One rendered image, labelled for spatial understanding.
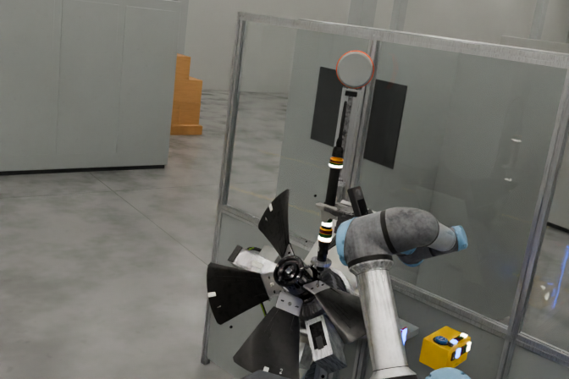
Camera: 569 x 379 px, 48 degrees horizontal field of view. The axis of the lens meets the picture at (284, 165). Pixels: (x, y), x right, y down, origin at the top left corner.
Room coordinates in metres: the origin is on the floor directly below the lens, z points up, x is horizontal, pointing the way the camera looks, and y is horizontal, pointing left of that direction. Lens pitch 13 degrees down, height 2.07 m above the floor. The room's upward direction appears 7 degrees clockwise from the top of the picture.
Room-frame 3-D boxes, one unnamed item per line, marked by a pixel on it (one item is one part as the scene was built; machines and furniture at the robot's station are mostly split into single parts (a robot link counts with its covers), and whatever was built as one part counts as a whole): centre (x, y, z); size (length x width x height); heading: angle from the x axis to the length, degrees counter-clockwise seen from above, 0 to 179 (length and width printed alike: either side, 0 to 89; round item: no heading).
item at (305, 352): (2.03, -0.14, 0.91); 0.12 x 0.08 x 0.12; 139
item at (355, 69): (2.72, -0.24, 1.88); 0.17 x 0.15 x 0.16; 49
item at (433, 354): (1.99, -0.63, 1.02); 0.16 x 0.10 x 0.11; 139
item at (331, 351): (1.99, -0.22, 0.98); 0.20 x 0.16 x 0.20; 139
